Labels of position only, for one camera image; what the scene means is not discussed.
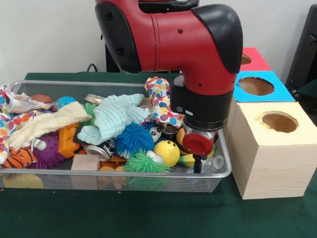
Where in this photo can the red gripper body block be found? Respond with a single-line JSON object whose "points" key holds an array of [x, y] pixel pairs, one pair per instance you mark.
{"points": [[198, 145]]}

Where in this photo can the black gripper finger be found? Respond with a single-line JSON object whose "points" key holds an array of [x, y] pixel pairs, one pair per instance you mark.
{"points": [[197, 164]]}

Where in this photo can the clear plastic bottle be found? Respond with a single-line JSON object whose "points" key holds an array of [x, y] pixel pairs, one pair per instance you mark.
{"points": [[217, 161]]}

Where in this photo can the colourful polka-dot cloth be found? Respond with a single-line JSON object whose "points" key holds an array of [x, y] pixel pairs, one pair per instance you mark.
{"points": [[161, 101]]}

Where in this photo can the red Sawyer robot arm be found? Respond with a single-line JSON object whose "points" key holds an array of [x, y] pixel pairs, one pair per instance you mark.
{"points": [[178, 34]]}

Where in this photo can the wooden box with three holes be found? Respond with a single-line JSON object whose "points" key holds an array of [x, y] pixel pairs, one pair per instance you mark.
{"points": [[277, 168]]}

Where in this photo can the shallow clear mesh bin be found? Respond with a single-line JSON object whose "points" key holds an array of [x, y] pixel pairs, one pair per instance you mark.
{"points": [[99, 181]]}

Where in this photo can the yellow banana toy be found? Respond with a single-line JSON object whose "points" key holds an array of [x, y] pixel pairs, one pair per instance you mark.
{"points": [[187, 159]]}

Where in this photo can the wooden burger toy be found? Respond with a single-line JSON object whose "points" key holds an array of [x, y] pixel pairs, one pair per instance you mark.
{"points": [[180, 138]]}

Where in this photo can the yellow ball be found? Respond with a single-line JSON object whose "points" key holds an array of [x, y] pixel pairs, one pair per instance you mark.
{"points": [[166, 152]]}

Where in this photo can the dark green tablecloth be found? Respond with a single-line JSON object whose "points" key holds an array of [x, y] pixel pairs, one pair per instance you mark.
{"points": [[148, 213]]}

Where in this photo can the mint green knit cloth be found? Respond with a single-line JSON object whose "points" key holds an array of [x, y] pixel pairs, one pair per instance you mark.
{"points": [[114, 116]]}

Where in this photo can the black drink can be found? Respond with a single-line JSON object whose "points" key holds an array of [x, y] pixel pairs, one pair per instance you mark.
{"points": [[101, 149]]}

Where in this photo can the green spiky ball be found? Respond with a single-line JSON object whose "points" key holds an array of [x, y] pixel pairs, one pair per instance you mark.
{"points": [[89, 108]]}

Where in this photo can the dark green side table cloth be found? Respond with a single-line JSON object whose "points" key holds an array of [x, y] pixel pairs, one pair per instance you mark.
{"points": [[308, 89]]}

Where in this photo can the black floor stand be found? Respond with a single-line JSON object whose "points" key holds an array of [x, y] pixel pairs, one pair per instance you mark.
{"points": [[304, 54]]}

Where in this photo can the cream cloth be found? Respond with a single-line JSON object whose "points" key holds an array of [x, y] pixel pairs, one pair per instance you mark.
{"points": [[44, 124]]}

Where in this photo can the white plastic bag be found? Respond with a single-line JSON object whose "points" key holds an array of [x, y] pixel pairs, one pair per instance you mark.
{"points": [[10, 119]]}

